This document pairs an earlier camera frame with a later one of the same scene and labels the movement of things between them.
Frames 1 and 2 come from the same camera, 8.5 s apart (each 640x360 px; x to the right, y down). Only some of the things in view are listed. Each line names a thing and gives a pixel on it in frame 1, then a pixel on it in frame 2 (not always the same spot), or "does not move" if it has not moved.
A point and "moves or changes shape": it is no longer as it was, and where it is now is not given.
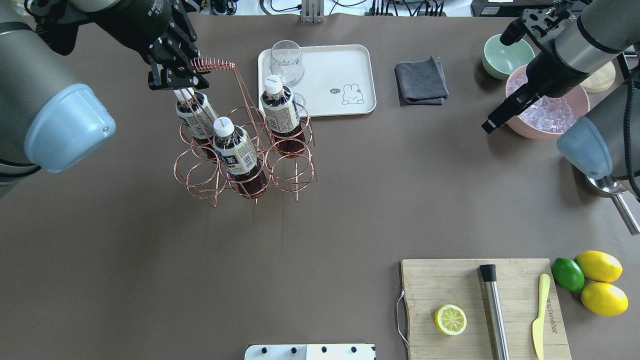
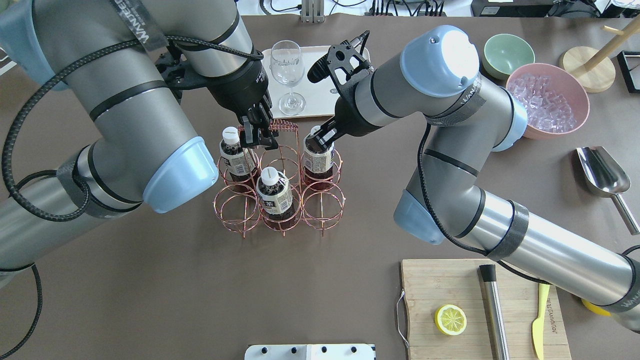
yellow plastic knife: [537, 328] does not move
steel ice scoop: [609, 186] does not move
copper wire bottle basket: [233, 145] moves or changes shape
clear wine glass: [287, 62] does not move
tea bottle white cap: [234, 150] → [275, 197]
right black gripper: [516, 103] → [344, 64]
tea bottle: [282, 117] → [318, 167]
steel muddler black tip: [495, 310] does not move
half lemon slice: [450, 319] does not move
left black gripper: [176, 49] → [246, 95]
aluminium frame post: [312, 11] does not move
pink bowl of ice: [546, 118] does not move
